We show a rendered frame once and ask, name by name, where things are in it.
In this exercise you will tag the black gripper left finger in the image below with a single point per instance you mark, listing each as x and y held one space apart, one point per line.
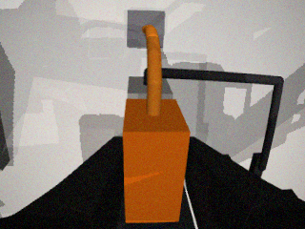
89 198

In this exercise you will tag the black power cord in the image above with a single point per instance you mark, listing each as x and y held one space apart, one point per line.
138 89

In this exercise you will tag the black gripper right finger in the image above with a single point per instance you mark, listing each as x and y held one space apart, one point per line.
226 196

